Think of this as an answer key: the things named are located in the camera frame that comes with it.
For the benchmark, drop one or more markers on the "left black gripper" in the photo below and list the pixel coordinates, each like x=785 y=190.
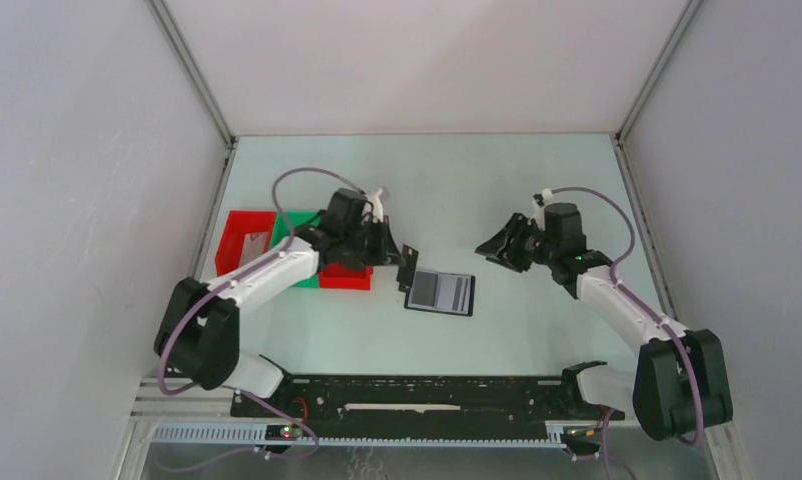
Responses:
x=386 y=252

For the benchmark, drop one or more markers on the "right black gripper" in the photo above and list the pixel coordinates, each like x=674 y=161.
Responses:
x=496 y=248

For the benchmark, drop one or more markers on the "black VIP card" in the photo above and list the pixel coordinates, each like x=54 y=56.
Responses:
x=407 y=268

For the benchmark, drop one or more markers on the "black leather card holder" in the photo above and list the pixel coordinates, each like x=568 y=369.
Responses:
x=438 y=292

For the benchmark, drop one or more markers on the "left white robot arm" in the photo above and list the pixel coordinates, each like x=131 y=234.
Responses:
x=199 y=335

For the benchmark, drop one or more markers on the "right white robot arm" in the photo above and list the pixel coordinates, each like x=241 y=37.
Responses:
x=680 y=383

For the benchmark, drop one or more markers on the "grey card in bin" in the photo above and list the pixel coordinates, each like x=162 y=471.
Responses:
x=254 y=246

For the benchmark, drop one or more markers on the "right red plastic bin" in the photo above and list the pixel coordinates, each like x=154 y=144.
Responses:
x=338 y=277

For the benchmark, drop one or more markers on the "red plastic bin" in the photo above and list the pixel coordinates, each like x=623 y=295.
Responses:
x=338 y=277
x=237 y=225

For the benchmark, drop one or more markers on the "green plastic bin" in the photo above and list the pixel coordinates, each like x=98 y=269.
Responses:
x=289 y=222

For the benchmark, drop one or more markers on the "left red plastic bin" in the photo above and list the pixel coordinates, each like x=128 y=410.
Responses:
x=237 y=225

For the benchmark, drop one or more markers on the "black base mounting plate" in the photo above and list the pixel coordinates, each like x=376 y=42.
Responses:
x=433 y=408

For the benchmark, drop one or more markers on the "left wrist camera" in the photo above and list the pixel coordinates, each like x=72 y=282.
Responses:
x=377 y=197

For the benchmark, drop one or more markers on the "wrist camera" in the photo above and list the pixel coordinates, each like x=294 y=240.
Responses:
x=541 y=200
x=377 y=197

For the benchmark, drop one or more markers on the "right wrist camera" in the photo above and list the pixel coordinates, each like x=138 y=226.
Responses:
x=541 y=200

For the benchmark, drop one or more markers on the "aluminium frame rail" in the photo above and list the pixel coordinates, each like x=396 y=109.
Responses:
x=192 y=405

